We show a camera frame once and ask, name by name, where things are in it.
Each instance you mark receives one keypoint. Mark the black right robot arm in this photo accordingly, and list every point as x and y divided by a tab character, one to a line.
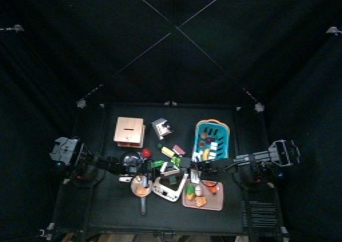
255	158

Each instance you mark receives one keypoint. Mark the orange toy carrot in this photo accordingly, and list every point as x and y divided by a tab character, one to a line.
211	187

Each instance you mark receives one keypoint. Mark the white toy tray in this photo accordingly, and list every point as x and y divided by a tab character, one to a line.
170	190

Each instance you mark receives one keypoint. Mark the white toy knife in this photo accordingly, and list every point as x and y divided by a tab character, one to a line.
195	176

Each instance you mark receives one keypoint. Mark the grey frame corner bracket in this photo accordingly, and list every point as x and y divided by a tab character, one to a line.
80	103
259	107
333	30
16	28
170	103

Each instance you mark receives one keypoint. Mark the clear glass bowl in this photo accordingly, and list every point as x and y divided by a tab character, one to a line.
131	158

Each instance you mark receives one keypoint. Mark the yellow green toy corn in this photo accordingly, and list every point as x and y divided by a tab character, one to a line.
190	192

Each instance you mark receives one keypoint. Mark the white toy carton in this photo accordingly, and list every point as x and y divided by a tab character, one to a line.
214	146

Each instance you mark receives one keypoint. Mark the small white toy cup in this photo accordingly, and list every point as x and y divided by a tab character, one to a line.
126	178

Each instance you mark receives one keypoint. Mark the small green toy piece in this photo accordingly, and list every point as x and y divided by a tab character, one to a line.
156	163

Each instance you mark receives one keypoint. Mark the small silver toy appliance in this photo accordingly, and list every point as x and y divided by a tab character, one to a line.
160	128

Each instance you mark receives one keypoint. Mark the orange toy food slice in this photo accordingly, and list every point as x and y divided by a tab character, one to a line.
201	201

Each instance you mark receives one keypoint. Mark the wooden toy frying pan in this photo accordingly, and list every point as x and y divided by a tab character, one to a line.
142	190

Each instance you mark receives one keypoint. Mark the black toy sushi roll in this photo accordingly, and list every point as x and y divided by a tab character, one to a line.
175	180

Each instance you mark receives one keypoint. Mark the blue plastic basket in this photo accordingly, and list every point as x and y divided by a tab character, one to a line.
211	140

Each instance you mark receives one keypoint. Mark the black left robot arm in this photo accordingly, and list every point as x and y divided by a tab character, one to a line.
84	159

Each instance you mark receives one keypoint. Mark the white printed label sticker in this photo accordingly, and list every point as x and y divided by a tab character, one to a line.
262	213

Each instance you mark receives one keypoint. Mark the brown toy food piece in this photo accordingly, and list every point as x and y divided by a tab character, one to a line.
203	135

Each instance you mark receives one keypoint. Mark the pink toy block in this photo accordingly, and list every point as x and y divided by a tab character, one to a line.
179	149

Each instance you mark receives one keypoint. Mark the yellow toy banana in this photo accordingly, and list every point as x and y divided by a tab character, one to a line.
206	154

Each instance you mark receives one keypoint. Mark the yellow toy block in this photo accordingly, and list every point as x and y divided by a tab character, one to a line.
167	151

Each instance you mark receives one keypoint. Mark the green toy vegetable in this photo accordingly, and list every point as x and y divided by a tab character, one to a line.
176	160

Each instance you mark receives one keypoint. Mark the pink cutting board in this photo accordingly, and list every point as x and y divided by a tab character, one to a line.
206	199

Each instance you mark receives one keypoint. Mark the red toy tomato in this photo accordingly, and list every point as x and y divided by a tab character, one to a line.
146	153

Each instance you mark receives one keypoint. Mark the purple toy food piece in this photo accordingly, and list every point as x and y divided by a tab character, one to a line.
210	140

